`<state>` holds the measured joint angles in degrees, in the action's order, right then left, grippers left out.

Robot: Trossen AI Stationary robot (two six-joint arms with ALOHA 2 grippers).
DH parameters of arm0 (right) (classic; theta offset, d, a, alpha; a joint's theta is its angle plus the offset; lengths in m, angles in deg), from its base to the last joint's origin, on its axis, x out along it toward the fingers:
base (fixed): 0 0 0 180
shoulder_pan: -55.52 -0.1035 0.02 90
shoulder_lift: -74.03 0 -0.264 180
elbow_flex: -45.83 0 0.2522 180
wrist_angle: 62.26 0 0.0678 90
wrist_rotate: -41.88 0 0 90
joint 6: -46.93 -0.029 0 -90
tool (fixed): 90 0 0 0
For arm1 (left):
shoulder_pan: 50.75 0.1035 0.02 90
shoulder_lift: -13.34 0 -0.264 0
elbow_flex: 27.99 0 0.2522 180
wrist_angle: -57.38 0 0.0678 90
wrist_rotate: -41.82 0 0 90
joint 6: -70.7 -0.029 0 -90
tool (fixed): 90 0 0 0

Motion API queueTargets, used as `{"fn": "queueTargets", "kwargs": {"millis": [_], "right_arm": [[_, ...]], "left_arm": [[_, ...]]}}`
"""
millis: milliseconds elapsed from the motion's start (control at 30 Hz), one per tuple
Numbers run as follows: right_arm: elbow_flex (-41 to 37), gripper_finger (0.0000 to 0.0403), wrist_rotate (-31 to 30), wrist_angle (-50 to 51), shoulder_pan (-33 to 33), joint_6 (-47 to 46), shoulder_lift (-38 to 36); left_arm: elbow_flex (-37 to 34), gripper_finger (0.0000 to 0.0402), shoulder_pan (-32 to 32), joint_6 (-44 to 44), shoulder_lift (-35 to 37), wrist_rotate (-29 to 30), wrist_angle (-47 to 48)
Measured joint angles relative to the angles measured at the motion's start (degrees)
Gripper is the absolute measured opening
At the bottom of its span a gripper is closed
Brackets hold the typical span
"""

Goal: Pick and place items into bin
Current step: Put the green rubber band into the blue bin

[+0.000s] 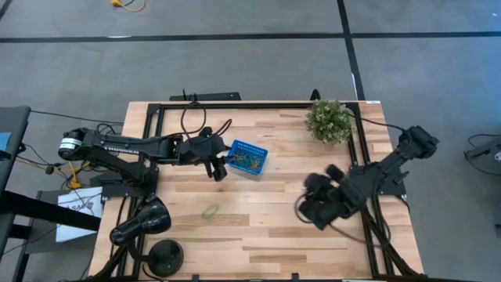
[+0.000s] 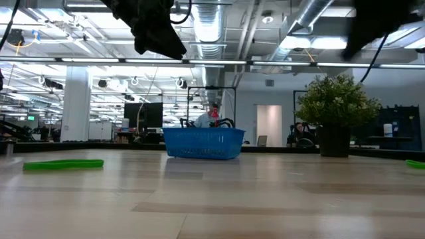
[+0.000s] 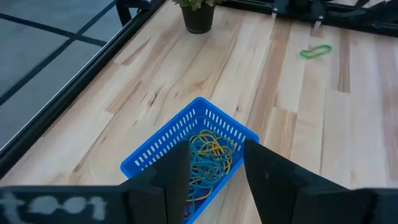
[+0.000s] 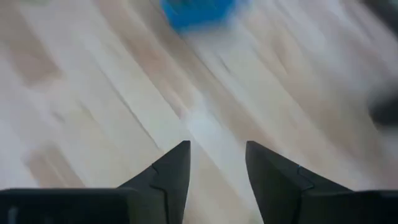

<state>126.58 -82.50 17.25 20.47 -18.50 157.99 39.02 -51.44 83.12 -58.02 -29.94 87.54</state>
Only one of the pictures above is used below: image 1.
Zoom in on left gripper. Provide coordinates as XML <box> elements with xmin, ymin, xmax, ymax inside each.
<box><xmin>179</xmin><ymin>126</ymin><xmax>232</xmax><ymax>183</ymax></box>

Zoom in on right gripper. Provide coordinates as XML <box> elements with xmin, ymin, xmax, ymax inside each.
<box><xmin>297</xmin><ymin>164</ymin><xmax>368</xmax><ymax>232</ymax></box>

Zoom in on blue plastic basket bin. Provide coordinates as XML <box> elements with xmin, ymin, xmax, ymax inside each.
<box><xmin>225</xmin><ymin>139</ymin><xmax>270</xmax><ymax>183</ymax></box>

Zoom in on green rubber band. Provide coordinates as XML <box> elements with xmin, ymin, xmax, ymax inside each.
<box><xmin>200</xmin><ymin>202</ymin><xmax>221</xmax><ymax>220</ymax></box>

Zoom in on black power strip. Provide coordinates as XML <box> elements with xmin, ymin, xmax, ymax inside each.
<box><xmin>169</xmin><ymin>92</ymin><xmax>242</xmax><ymax>103</ymax></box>

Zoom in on green potted plant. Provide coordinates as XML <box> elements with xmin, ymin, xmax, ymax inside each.
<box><xmin>304</xmin><ymin>99</ymin><xmax>355</xmax><ymax>145</ymax></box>

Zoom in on black desk lamp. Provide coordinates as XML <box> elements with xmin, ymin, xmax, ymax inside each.
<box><xmin>109</xmin><ymin>193</ymin><xmax>185</xmax><ymax>278</ymax></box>

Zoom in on white paper sheet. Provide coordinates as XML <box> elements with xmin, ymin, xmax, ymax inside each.
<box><xmin>56</xmin><ymin>186</ymin><xmax>103</xmax><ymax>243</ymax></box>

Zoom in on black desk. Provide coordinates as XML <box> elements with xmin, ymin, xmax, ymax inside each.
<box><xmin>0</xmin><ymin>105</ymin><xmax>32</xmax><ymax>197</ymax></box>

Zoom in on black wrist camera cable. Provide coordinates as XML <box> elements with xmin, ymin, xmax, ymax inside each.
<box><xmin>180</xmin><ymin>100</ymin><xmax>207</xmax><ymax>140</ymax></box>

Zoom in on black aluminium table frame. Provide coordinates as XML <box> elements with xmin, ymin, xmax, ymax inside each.
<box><xmin>117</xmin><ymin>100</ymin><xmax>428</xmax><ymax>282</ymax></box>

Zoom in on yellow floor cable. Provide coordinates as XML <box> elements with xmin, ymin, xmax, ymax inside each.
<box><xmin>110</xmin><ymin>0</ymin><xmax>146</xmax><ymax>13</ymax></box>

